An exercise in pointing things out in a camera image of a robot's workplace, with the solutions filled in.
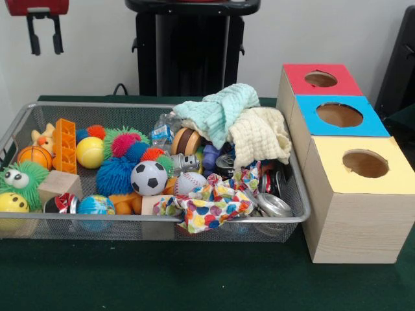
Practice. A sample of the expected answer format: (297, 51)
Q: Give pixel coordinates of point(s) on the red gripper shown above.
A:
(16, 6)

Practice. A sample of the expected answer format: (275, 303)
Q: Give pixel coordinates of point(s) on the yellow duck plush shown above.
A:
(45, 139)

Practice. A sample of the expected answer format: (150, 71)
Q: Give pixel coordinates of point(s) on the orange plastic tray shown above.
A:
(65, 149)

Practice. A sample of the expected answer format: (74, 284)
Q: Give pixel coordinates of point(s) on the multicolour spiky caterpillar toy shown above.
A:
(126, 144)

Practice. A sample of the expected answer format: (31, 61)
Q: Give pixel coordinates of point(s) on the light blue waffle cloth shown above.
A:
(223, 113)

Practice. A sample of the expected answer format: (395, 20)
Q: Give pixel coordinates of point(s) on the cream waffle cloth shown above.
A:
(259, 136)

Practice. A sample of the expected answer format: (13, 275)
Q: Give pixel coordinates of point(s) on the clear mesh bin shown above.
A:
(259, 231)

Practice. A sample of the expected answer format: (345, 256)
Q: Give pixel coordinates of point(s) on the wooden box with three holes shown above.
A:
(356, 226)

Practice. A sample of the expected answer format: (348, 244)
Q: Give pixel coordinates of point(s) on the plain yellow ball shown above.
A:
(90, 152)

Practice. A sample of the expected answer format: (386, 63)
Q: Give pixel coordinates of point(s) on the green googly-eyed puffer ball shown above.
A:
(19, 181)

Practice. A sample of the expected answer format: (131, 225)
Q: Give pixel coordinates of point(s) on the large blue spiky ball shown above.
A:
(113, 178)

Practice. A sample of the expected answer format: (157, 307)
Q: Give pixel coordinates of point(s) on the black and white soccer ball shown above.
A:
(149, 178)

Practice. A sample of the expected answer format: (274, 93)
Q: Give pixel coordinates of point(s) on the white baseball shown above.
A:
(189, 183)

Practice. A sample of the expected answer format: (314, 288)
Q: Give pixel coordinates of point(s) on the colourful spotted cloth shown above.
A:
(207, 210)

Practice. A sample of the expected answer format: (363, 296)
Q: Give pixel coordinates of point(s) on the dark green table cloth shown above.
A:
(162, 275)

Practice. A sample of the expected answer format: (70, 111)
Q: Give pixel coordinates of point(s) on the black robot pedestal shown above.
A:
(194, 64)

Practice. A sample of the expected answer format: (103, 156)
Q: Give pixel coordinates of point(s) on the black furniture frame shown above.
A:
(398, 64)

